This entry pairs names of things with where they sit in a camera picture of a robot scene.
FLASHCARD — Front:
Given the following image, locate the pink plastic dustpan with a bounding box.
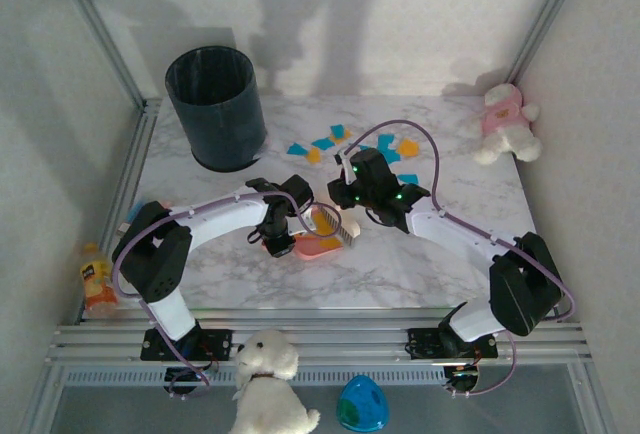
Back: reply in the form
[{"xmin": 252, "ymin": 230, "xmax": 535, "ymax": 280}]
[{"xmin": 293, "ymin": 231, "xmax": 347, "ymax": 261}]

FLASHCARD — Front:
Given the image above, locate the white hand brush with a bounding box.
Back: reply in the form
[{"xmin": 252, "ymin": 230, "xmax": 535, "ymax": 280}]
[{"xmin": 317, "ymin": 202, "xmax": 362, "ymax": 249}]

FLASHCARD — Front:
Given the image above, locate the black arm base electronics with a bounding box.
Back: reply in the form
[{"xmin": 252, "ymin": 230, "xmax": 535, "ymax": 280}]
[
  {"xmin": 442, "ymin": 363, "xmax": 481, "ymax": 399},
  {"xmin": 163, "ymin": 363, "xmax": 221, "ymax": 400}
]

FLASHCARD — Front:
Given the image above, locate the dark round trash bin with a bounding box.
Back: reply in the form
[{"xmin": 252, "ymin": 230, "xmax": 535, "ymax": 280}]
[{"xmin": 164, "ymin": 45, "xmax": 269, "ymax": 173}]

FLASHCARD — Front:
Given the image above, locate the white plush bear pink shirt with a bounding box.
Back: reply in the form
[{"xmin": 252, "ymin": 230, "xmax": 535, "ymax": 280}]
[{"xmin": 472, "ymin": 82, "xmax": 544, "ymax": 166}]

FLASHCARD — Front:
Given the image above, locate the colourful marker pack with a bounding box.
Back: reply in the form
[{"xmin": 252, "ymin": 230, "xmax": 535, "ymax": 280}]
[{"xmin": 117, "ymin": 201, "xmax": 147, "ymax": 235}]

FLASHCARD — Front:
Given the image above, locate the grey vented metal strip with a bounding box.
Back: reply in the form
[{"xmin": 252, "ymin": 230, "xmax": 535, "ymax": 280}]
[{"xmin": 63, "ymin": 371, "xmax": 447, "ymax": 387}]

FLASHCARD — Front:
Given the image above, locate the white plush dog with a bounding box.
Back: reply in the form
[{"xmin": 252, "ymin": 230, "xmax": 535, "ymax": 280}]
[{"xmin": 228, "ymin": 328, "xmax": 322, "ymax": 434}]

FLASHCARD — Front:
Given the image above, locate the orange juice bottle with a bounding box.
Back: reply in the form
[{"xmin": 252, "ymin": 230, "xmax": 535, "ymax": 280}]
[{"xmin": 79, "ymin": 242, "xmax": 120, "ymax": 319}]

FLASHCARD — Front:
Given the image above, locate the blue egg-shaped toy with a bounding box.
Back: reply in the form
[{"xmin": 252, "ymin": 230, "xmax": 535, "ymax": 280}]
[{"xmin": 335, "ymin": 373, "xmax": 390, "ymax": 434}]

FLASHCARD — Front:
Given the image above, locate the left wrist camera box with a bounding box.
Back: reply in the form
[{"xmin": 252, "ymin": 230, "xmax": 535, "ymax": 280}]
[{"xmin": 263, "ymin": 233, "xmax": 297, "ymax": 259}]

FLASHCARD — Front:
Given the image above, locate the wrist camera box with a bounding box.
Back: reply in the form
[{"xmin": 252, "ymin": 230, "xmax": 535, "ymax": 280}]
[
  {"xmin": 263, "ymin": 233, "xmax": 297, "ymax": 259},
  {"xmin": 327, "ymin": 177, "xmax": 352, "ymax": 211}
]

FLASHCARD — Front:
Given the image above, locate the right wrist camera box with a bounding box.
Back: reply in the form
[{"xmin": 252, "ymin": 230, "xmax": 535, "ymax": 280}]
[{"xmin": 327, "ymin": 177, "xmax": 352, "ymax": 211}]

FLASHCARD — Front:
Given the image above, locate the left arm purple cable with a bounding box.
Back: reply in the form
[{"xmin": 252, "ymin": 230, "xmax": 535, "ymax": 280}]
[{"xmin": 112, "ymin": 189, "xmax": 324, "ymax": 400}]

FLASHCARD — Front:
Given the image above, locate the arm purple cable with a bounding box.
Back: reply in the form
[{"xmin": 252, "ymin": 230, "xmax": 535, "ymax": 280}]
[
  {"xmin": 112, "ymin": 189, "xmax": 324, "ymax": 400},
  {"xmin": 339, "ymin": 118, "xmax": 576, "ymax": 400}
]

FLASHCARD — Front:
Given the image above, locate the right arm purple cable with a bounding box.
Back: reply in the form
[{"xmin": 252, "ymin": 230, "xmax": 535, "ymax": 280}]
[{"xmin": 339, "ymin": 118, "xmax": 576, "ymax": 400}]

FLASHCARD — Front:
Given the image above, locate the aluminium frame rail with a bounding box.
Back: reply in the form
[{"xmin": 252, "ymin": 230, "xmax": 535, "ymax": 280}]
[{"xmin": 45, "ymin": 322, "xmax": 594, "ymax": 369}]

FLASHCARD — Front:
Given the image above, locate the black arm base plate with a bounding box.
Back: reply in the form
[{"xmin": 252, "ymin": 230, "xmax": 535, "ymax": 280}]
[
  {"xmin": 140, "ymin": 327, "xmax": 234, "ymax": 362},
  {"xmin": 407, "ymin": 327, "xmax": 500, "ymax": 361}
]

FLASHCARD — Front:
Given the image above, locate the aluminium side rail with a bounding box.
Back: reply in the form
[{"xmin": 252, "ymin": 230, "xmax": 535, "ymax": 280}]
[{"xmin": 74, "ymin": 98, "xmax": 164, "ymax": 325}]

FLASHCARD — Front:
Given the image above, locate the aluminium frame post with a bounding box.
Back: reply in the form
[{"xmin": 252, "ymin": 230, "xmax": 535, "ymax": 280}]
[
  {"xmin": 47, "ymin": 0, "xmax": 162, "ymax": 114},
  {"xmin": 505, "ymin": 0, "xmax": 594, "ymax": 86}
]

